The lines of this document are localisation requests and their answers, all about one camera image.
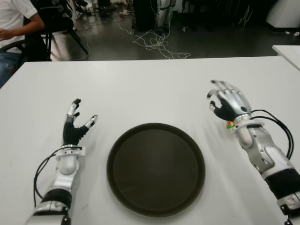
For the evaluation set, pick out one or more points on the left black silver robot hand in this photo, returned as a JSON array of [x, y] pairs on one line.
[[71, 133]]

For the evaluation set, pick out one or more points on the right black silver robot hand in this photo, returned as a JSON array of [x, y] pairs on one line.
[[232, 103]]

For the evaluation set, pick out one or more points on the multicoloured Rubik's cube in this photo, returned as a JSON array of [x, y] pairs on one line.
[[230, 125]]

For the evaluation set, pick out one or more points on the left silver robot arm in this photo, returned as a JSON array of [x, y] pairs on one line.
[[66, 166]]

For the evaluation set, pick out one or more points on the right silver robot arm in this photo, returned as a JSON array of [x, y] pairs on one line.
[[264, 150]]

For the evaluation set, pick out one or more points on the dark brown round plate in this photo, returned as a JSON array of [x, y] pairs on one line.
[[155, 171]]

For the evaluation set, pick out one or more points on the white side table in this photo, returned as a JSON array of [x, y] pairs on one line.
[[289, 55]]

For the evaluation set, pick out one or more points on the white box cabinet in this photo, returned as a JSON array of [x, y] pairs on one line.
[[284, 14]]

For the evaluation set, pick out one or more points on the black office chair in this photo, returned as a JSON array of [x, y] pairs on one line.
[[58, 23]]

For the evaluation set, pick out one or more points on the white standing robot legs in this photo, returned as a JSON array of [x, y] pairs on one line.
[[162, 16]]

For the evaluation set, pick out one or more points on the black cabinet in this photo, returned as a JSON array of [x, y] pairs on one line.
[[145, 16]]

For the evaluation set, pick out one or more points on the person in white shirt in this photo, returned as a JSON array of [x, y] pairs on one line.
[[11, 18]]

